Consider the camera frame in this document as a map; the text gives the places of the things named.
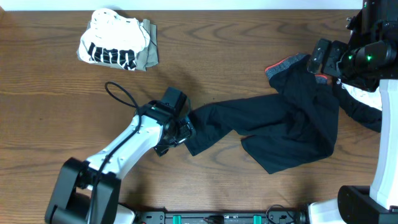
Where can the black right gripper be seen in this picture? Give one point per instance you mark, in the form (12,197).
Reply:
(333,50)

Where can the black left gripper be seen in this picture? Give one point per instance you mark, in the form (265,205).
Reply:
(186,130)

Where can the black pants with red waistband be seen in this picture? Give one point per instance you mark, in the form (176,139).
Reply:
(296,125)

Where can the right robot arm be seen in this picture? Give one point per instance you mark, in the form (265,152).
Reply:
(367,65)

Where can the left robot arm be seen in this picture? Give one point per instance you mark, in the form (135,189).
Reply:
(88,191)

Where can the black and white garment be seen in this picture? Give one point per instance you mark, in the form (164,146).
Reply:
(363,107)

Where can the white shirt with black print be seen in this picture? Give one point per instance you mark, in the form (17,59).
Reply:
(113,37)

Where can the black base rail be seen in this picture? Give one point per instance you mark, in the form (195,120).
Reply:
(272,216)

